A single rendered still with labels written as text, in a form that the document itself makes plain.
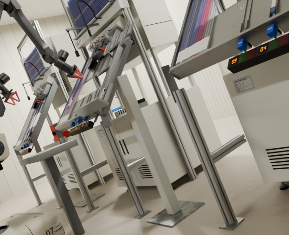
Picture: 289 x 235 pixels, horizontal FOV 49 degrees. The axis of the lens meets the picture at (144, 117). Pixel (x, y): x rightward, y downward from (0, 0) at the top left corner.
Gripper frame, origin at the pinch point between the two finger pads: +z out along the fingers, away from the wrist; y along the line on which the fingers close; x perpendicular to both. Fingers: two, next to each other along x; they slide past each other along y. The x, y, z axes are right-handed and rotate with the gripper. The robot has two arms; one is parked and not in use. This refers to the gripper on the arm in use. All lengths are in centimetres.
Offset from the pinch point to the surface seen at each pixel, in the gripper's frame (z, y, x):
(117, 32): 5.8, -16.2, -36.4
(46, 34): -13, 386, -241
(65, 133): 26, 80, 17
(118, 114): 39.7, 11.3, 5.2
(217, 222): 67, -84, 73
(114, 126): 42.4, 16.1, 13.9
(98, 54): 5.7, 7.3, -27.1
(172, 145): 75, -19, 20
